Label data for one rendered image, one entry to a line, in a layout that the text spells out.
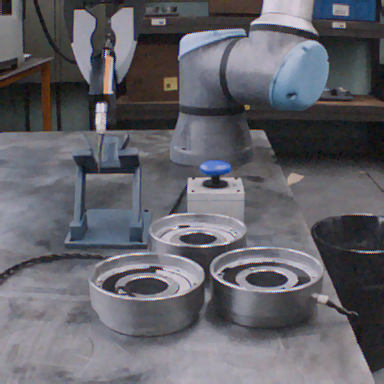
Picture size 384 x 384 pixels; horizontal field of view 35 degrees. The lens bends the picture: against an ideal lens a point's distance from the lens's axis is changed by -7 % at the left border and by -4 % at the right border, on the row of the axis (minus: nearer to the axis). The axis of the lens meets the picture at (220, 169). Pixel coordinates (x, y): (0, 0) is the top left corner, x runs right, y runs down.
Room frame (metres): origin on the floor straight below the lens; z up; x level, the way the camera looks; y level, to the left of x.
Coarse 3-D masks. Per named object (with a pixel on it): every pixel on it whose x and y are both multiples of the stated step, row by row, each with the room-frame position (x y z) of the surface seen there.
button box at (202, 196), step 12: (192, 180) 0.81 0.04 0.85; (204, 180) 0.81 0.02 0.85; (228, 180) 0.82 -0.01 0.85; (240, 180) 0.82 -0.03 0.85; (192, 192) 0.76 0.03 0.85; (204, 192) 0.76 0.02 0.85; (216, 192) 0.76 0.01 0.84; (228, 192) 0.76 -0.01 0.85; (240, 192) 0.76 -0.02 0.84; (192, 204) 0.76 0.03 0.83; (204, 204) 0.76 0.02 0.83; (216, 204) 0.76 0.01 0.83; (228, 204) 0.76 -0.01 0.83; (240, 204) 0.76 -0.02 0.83; (240, 216) 0.76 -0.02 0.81
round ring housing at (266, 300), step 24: (216, 264) 0.55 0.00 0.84; (240, 264) 0.57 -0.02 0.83; (312, 264) 0.56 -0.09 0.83; (216, 288) 0.51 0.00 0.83; (240, 288) 0.49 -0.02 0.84; (264, 288) 0.52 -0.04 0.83; (288, 288) 0.49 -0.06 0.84; (312, 288) 0.50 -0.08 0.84; (240, 312) 0.49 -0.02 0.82; (264, 312) 0.49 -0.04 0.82; (288, 312) 0.49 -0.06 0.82
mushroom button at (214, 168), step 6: (210, 162) 0.79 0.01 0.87; (216, 162) 0.79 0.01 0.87; (222, 162) 0.80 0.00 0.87; (204, 168) 0.78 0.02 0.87; (210, 168) 0.78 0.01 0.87; (216, 168) 0.78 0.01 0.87; (222, 168) 0.78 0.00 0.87; (228, 168) 0.78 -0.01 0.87; (210, 174) 0.77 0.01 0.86; (216, 174) 0.77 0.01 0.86; (222, 174) 0.78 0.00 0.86; (216, 180) 0.79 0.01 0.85
